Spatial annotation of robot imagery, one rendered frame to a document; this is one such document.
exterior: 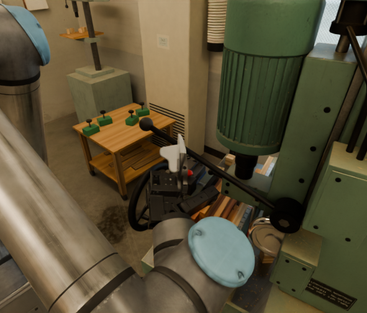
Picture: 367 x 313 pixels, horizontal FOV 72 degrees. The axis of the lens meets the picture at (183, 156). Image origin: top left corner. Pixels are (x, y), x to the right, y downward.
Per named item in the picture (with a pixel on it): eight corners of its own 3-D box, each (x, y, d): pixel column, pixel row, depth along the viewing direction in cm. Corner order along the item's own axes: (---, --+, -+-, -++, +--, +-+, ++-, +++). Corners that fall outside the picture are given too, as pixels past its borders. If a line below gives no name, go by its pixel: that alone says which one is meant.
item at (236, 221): (266, 165, 103) (269, 155, 100) (271, 167, 102) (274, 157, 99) (196, 294, 61) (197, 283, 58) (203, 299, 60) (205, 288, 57)
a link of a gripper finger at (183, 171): (182, 151, 54) (179, 193, 53) (189, 152, 54) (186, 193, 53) (176, 154, 58) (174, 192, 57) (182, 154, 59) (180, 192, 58)
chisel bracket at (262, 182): (228, 184, 81) (231, 163, 76) (272, 200, 75) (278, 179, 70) (218, 198, 76) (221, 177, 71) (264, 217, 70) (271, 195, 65)
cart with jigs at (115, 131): (139, 147, 277) (132, 91, 240) (177, 168, 247) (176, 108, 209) (86, 176, 237) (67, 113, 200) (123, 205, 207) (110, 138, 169)
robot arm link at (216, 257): (229, 319, 25) (187, 341, 33) (273, 247, 33) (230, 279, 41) (164, 248, 28) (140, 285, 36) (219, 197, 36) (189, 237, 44)
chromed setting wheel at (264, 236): (247, 238, 68) (254, 205, 60) (295, 259, 62) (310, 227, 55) (243, 246, 65) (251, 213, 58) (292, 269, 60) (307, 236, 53)
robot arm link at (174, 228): (207, 238, 45) (191, 259, 52) (202, 214, 49) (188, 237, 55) (158, 238, 43) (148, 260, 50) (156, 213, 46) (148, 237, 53)
